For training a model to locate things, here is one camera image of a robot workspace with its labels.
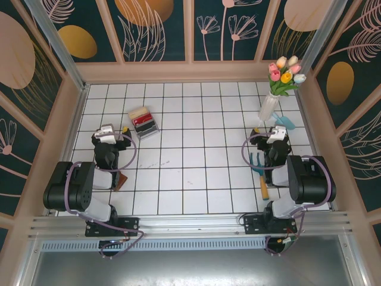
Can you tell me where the black credit card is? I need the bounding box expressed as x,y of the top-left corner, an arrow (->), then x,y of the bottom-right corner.
135,120 -> 156,132

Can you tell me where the red credit card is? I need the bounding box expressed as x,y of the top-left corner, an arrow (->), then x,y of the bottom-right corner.
132,114 -> 153,126

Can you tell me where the beige credit card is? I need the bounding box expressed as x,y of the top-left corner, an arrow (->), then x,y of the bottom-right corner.
128,107 -> 149,119

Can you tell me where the brown-red book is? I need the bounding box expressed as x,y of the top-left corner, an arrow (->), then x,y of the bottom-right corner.
113,171 -> 129,191

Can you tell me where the white ribbed vase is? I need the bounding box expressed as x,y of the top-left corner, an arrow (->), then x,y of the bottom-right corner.
258,91 -> 281,122

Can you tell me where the light blue toy trowel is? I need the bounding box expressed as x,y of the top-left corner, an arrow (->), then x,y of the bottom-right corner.
271,112 -> 296,131

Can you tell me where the colourful tulip bouquet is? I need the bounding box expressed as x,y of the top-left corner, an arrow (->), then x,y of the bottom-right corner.
267,55 -> 307,98

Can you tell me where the green circuit board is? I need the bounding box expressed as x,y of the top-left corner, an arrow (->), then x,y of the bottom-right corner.
279,236 -> 299,248

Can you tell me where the grey metal sheet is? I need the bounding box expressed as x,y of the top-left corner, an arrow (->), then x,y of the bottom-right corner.
17,235 -> 370,286

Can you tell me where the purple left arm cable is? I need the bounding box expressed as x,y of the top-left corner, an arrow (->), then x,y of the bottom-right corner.
64,132 -> 146,259

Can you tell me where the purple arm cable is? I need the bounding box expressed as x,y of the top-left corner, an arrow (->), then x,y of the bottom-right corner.
64,132 -> 146,259
241,133 -> 333,257

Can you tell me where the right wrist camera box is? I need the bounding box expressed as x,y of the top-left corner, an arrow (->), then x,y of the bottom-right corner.
266,125 -> 287,146

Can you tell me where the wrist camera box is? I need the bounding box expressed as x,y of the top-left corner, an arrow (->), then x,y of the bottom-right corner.
96,124 -> 120,144
266,125 -> 287,146

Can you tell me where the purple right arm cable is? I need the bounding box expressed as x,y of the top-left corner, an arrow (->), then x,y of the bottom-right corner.
241,133 -> 333,257

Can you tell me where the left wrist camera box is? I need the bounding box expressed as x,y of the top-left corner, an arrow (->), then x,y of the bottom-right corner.
96,124 -> 120,144

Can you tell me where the teal garden fork wooden handle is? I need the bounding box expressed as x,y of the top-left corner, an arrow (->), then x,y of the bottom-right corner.
249,152 -> 270,200

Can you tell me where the aluminium table edge rail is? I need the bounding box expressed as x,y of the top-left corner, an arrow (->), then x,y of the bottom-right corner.
44,85 -> 90,216
294,89 -> 336,211

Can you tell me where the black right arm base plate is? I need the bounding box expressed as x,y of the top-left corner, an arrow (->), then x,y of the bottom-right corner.
243,214 -> 298,235

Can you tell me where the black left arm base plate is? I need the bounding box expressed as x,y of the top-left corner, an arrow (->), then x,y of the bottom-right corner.
85,217 -> 140,238

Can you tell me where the aluminium mounting rail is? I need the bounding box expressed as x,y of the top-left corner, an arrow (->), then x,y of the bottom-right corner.
28,210 -> 354,240

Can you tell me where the aluminium corner post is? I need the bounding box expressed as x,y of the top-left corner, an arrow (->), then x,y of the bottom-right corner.
299,0 -> 336,74
23,0 -> 88,92

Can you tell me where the slotted grey cable duct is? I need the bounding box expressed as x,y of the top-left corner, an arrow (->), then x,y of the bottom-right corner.
40,240 -> 268,251

